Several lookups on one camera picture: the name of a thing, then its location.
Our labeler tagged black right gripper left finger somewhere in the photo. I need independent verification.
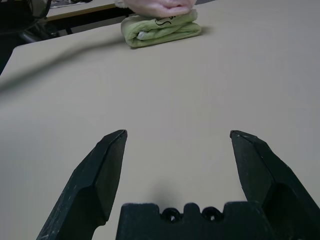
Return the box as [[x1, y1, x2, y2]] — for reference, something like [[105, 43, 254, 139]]
[[36, 129, 129, 240]]

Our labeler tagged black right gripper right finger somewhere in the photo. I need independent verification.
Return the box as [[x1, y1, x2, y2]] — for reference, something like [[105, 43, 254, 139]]
[[229, 129, 320, 240]]

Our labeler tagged pink terry towel duck embroidery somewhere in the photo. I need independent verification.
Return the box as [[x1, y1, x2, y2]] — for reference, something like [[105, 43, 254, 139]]
[[114, 0, 198, 19]]

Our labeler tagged green folded towel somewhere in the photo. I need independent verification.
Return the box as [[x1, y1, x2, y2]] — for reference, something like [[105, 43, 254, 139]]
[[120, 8, 202, 49]]

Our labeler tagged black background chair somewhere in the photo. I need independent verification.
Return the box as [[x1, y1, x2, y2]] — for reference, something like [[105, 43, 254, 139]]
[[0, 0, 61, 47]]

